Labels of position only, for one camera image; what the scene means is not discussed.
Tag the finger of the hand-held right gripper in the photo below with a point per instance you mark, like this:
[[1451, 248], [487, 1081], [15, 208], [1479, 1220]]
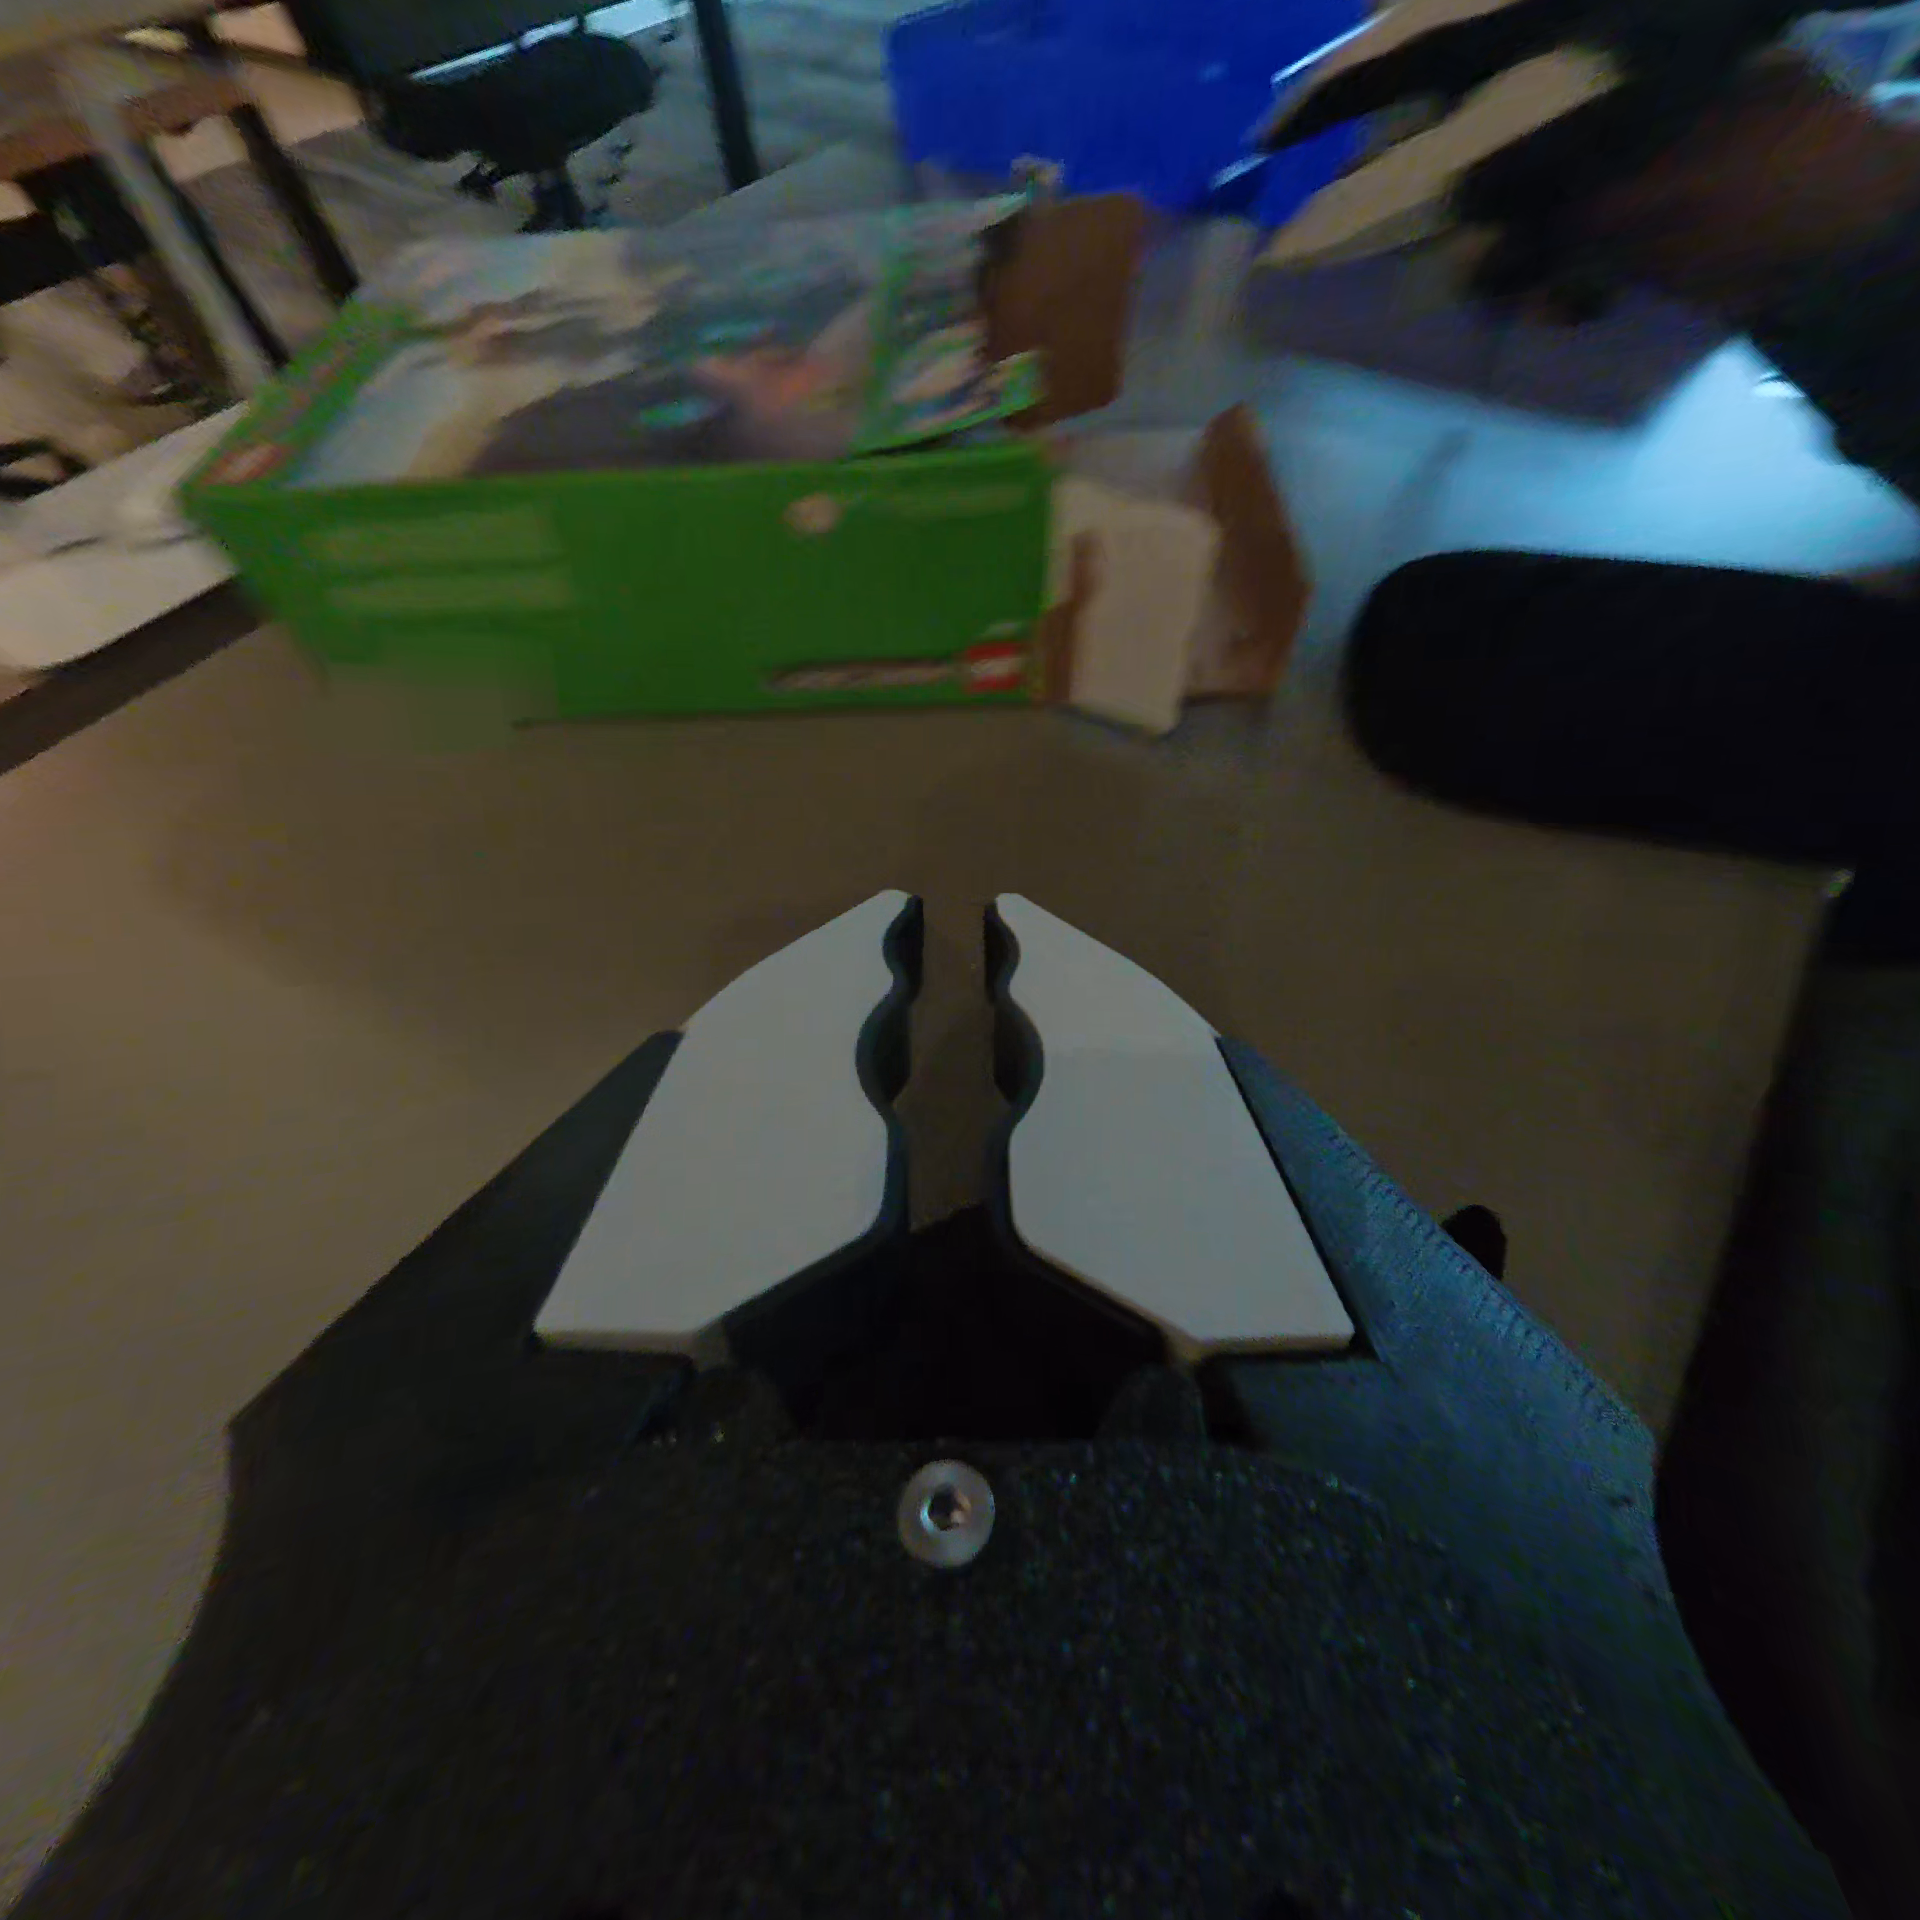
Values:
[[1446, 23], [1424, 186]]

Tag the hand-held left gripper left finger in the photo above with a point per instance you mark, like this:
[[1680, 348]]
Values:
[[753, 1159]]

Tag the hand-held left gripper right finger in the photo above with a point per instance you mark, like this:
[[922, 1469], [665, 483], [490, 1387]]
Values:
[[1158, 1169]]

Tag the green toy brick box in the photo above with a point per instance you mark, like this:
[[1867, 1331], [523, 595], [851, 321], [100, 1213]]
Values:
[[629, 569]]

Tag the black office chair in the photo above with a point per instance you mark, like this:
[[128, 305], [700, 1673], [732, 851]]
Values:
[[498, 94]]

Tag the wooden table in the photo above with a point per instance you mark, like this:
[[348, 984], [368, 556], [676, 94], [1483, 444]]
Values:
[[120, 121]]

